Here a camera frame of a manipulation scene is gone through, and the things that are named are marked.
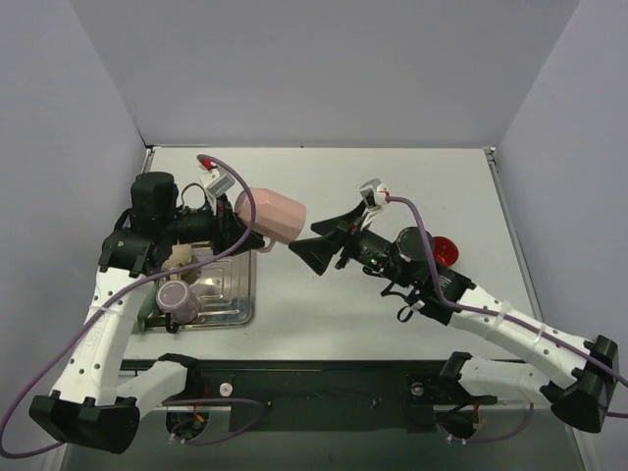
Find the red mug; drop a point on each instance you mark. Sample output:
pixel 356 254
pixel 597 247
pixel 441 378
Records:
pixel 445 251

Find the beige round mug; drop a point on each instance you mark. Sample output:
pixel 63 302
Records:
pixel 182 255

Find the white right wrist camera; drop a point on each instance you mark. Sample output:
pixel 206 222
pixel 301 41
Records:
pixel 375 194

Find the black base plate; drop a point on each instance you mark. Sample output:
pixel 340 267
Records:
pixel 331 396

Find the green mug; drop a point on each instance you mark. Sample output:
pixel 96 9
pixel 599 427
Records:
pixel 147 307

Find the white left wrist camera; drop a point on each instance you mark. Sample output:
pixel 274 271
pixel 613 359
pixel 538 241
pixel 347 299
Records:
pixel 216 182

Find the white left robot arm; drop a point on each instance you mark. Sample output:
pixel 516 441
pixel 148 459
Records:
pixel 87 405

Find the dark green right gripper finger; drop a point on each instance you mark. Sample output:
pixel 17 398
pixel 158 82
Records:
pixel 328 226
pixel 318 252

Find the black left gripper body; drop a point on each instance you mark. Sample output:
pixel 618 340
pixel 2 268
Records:
pixel 227 226

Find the lilac mug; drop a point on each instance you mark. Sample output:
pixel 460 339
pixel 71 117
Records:
pixel 176 298

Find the metal tray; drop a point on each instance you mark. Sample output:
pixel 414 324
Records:
pixel 226 290

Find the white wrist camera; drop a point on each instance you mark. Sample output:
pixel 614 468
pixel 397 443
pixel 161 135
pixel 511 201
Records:
pixel 216 182
pixel 375 194

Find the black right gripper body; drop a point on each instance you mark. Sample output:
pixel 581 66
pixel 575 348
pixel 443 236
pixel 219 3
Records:
pixel 346 242

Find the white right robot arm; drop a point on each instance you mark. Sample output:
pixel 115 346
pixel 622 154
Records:
pixel 574 377

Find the pink faceted mug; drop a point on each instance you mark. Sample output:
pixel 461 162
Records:
pixel 278 218

